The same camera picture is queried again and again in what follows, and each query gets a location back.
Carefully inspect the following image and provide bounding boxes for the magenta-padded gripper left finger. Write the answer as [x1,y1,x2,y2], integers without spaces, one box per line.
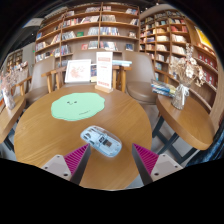
[41,143,92,186]

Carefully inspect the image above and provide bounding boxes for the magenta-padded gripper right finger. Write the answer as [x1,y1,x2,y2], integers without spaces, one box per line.
[131,143,184,186]

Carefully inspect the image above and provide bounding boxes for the green cloud-shaped mouse pad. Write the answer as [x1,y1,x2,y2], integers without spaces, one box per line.
[50,92,106,122]

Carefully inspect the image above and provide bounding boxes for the round wooden side table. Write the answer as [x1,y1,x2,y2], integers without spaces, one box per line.
[0,94,28,153]
[152,94,216,164]

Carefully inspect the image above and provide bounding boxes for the person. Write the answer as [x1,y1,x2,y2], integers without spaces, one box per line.
[186,123,224,166]

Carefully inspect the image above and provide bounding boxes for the glass vase with dried flowers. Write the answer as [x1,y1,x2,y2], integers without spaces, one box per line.
[0,68,21,111]
[168,43,206,111]

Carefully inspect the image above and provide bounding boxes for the stack of books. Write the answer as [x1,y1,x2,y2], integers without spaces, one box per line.
[150,79,178,98]

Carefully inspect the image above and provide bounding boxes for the brown padded wooden armchair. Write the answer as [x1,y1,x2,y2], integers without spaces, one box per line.
[41,49,131,93]
[24,55,66,104]
[121,50,168,105]

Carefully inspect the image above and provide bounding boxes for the white framed art print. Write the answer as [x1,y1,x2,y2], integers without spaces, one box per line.
[64,59,92,84]

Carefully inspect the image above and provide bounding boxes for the dark cover book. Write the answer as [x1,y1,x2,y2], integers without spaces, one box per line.
[90,63,98,83]

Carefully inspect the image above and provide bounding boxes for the white sign on wooden stand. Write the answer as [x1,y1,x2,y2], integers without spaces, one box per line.
[94,51,114,94]

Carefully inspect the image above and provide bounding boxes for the blue book stack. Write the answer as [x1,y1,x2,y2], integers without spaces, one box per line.
[112,59,133,67]

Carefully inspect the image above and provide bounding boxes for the small distant bookshelf unit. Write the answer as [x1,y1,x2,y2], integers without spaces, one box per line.
[4,49,24,73]

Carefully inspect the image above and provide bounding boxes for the curved wooden bookshelf unit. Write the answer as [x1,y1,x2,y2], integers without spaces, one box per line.
[139,9,224,124]

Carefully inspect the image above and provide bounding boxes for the wide wooden bookshelf unit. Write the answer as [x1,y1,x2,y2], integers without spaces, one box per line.
[34,2,141,68]

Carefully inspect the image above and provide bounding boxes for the white hanging ceiling panel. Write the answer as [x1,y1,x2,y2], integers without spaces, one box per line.
[22,17,44,28]

